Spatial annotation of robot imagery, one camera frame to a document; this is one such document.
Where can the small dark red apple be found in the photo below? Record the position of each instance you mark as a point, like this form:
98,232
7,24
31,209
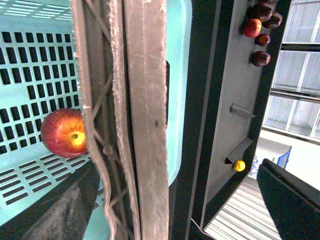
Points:
262,40

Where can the dark apple back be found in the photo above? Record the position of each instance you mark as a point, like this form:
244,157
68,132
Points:
274,21

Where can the red apple with yellow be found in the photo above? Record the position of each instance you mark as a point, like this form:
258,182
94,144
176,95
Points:
63,133

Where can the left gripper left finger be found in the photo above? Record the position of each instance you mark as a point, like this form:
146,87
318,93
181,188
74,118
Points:
120,48

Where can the black triangular divider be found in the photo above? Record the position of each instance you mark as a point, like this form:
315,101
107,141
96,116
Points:
241,112

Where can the light teal plastic basket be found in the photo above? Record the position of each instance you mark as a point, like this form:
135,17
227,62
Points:
44,196

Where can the orange red apple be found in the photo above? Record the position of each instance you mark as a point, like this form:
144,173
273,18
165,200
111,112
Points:
252,28

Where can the black flat divider strip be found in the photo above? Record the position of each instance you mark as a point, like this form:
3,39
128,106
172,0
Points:
238,152

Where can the glass door refrigerator row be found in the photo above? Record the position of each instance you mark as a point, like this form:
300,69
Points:
293,108

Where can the black upper display tray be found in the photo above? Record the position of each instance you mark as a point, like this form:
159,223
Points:
226,99

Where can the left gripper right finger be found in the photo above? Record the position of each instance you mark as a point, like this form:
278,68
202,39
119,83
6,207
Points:
293,204

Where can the yellow lemon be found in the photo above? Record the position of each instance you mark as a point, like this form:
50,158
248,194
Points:
239,165

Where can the dark apple right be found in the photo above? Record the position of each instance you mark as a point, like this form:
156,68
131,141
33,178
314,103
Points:
260,58

